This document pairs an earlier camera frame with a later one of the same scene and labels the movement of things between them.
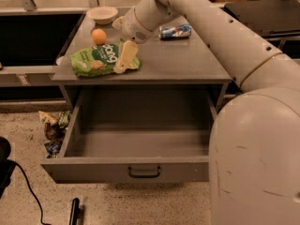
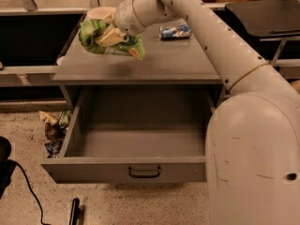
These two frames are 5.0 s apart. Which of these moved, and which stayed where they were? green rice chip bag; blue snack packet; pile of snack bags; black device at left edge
Moved: green rice chip bag
Stayed: blue snack packet; black device at left edge; pile of snack bags
